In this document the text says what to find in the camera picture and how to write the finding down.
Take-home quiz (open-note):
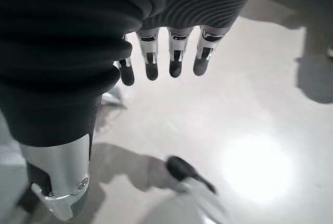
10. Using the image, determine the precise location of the black robot right foot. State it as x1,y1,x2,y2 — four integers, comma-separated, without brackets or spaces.
165,156,217,195

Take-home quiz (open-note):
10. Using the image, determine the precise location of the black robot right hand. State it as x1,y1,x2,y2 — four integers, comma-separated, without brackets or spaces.
0,0,268,222

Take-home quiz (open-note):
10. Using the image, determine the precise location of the silver robot right leg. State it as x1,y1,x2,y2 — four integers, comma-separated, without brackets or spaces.
137,179,235,224

